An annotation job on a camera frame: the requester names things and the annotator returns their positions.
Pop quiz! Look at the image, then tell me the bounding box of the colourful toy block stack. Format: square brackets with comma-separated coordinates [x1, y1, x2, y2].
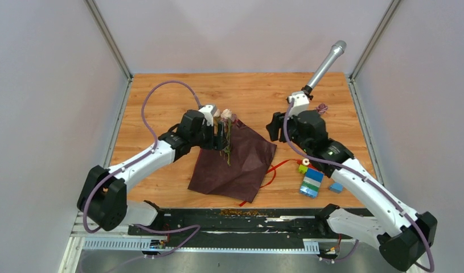
[297, 159, 324, 198]

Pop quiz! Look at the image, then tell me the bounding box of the red ribbon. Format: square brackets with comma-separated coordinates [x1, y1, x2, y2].
[238, 158, 304, 208]

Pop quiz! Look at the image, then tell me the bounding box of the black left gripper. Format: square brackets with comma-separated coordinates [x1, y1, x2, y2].
[190, 120, 229, 151]

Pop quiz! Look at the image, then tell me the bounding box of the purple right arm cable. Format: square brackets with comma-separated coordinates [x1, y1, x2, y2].
[282, 100, 436, 273]

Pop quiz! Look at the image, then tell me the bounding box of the silver microphone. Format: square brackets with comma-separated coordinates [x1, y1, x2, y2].
[306, 40, 347, 89]

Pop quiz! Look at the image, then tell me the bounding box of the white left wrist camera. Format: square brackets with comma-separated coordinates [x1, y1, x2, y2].
[199, 104, 217, 126]

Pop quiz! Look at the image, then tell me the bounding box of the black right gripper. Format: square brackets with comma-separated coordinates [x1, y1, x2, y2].
[267, 107, 312, 154]

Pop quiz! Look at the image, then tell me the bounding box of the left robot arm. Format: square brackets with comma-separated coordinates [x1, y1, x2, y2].
[77, 105, 226, 235]

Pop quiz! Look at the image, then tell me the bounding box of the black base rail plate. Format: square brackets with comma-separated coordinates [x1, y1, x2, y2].
[149, 208, 348, 249]

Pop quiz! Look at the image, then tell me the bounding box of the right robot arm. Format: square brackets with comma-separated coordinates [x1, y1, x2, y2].
[266, 110, 438, 272]

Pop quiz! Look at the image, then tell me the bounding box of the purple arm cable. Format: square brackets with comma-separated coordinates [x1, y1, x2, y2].
[282, 100, 436, 273]
[83, 80, 202, 234]

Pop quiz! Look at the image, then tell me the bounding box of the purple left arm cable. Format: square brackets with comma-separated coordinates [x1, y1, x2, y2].
[83, 80, 202, 234]

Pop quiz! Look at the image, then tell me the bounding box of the black tripod stand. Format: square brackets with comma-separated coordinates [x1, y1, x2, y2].
[301, 85, 313, 101]

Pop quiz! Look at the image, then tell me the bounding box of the blue triangular toy block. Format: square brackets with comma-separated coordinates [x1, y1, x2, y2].
[329, 182, 343, 193]

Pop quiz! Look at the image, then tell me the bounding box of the maroon flower bouquet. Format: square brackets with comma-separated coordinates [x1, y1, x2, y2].
[188, 120, 277, 202]

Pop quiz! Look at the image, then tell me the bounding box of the cream rose with stem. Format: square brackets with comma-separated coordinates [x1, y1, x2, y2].
[213, 109, 222, 121]

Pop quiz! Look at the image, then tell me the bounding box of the mauve rose with stem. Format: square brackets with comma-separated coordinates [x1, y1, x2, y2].
[315, 103, 329, 115]

